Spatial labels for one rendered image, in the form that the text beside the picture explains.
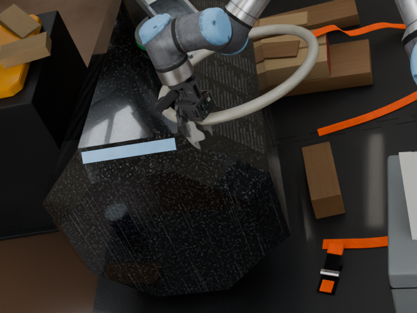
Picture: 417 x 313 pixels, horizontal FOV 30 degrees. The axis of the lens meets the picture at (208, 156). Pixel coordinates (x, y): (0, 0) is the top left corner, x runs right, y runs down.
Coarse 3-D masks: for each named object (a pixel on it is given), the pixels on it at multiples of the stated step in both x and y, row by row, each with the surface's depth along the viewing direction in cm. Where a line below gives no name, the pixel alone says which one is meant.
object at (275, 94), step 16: (256, 32) 239; (272, 32) 236; (288, 32) 231; (304, 32) 224; (192, 64) 240; (304, 64) 208; (288, 80) 204; (160, 96) 226; (272, 96) 202; (224, 112) 204; (240, 112) 203
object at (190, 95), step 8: (192, 80) 200; (176, 88) 200; (184, 88) 202; (192, 88) 199; (184, 96) 203; (192, 96) 201; (200, 96) 202; (208, 96) 204; (176, 104) 205; (184, 104) 203; (192, 104) 202; (200, 104) 202; (208, 104) 204; (216, 104) 206; (176, 112) 206; (184, 112) 206; (192, 112) 202; (200, 112) 202; (208, 112) 204; (200, 120) 203
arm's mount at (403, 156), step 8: (400, 152) 173; (408, 152) 172; (416, 152) 171; (400, 160) 175; (408, 160) 174; (416, 160) 173; (408, 168) 176; (416, 168) 175; (408, 176) 178; (416, 176) 177; (408, 184) 180; (416, 184) 179; (408, 192) 182; (416, 192) 181; (408, 200) 184; (416, 200) 183; (408, 208) 186; (416, 208) 186; (416, 216) 188; (416, 224) 190; (416, 232) 193
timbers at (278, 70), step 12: (288, 36) 371; (324, 36) 364; (300, 48) 364; (324, 48) 358; (264, 60) 364; (276, 60) 361; (288, 60) 359; (300, 60) 357; (324, 60) 352; (276, 72) 359; (288, 72) 358; (312, 72) 357; (324, 72) 357; (276, 84) 365
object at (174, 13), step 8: (136, 0) 267; (144, 0) 260; (160, 0) 264; (168, 0) 264; (176, 0) 263; (184, 0) 255; (144, 8) 262; (152, 8) 263; (160, 8) 262; (168, 8) 261; (176, 8) 260; (184, 8) 259; (192, 8) 252; (152, 16) 257; (176, 16) 258; (192, 56) 240; (208, 56) 243
